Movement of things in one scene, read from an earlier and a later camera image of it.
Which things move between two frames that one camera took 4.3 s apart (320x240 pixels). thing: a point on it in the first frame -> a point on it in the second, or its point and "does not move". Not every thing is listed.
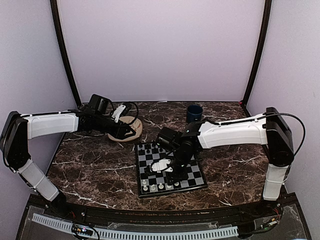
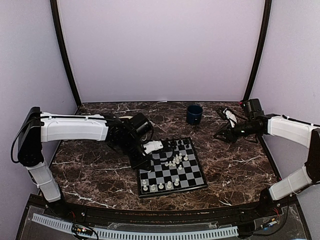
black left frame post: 55,12 does not move
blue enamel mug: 194,113 does not move
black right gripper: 176,178 -> 228,131
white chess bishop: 161,186 does not move
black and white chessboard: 152,183 does not move
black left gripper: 119,132 -> 141,164
